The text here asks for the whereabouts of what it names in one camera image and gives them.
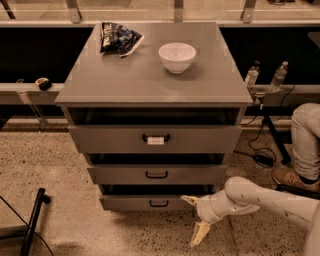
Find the black tripod leg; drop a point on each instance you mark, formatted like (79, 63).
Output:
(286, 159)

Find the blue crumpled chip bag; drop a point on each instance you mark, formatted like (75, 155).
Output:
(116, 37)

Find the clear water bottle left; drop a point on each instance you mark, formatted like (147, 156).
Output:
(252, 75)

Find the person leg in light trousers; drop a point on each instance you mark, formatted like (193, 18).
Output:
(306, 141)

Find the black power adapter with cable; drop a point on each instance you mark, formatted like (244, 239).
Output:
(264, 157)

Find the clear water bottle right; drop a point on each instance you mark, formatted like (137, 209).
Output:
(279, 77)

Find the grey drawer cabinet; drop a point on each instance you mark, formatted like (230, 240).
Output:
(104, 89)

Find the white ceramic bowl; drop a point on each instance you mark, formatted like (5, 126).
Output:
(177, 57)

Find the grey drawer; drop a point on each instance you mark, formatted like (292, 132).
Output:
(157, 174)
(144, 202)
(133, 138)

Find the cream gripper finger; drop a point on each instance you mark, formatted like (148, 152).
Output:
(201, 229)
(192, 200)

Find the grey top drawer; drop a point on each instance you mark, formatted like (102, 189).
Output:
(133, 138)

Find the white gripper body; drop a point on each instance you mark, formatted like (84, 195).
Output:
(205, 209)

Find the clear water bottle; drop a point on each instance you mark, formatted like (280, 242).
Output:
(279, 77)
(252, 75)

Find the brown shoe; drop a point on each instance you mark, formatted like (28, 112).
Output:
(289, 177)

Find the grey middle drawer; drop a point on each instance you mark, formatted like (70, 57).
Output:
(157, 174)

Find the grey bottom drawer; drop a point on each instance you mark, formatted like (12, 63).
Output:
(144, 202)

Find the black yellow tape measure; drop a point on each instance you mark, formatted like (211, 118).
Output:
(43, 83)

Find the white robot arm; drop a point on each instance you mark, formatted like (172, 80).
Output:
(241, 196)

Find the white tape on handle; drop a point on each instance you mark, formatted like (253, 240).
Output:
(155, 141)

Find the black stand leg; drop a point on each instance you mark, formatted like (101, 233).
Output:
(31, 226)

